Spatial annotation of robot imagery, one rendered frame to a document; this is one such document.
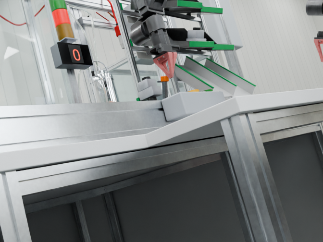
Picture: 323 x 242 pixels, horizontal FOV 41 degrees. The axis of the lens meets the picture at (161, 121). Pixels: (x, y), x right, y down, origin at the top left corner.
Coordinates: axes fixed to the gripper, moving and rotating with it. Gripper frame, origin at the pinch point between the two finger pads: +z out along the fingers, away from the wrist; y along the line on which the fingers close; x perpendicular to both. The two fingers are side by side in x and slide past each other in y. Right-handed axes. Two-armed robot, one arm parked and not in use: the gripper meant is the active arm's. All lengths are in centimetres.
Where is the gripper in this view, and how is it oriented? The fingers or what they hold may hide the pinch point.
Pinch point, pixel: (170, 75)
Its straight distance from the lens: 138.2
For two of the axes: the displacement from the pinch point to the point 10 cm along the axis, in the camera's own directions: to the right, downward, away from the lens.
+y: -6.3, 0.6, -7.8
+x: 7.3, -3.0, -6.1
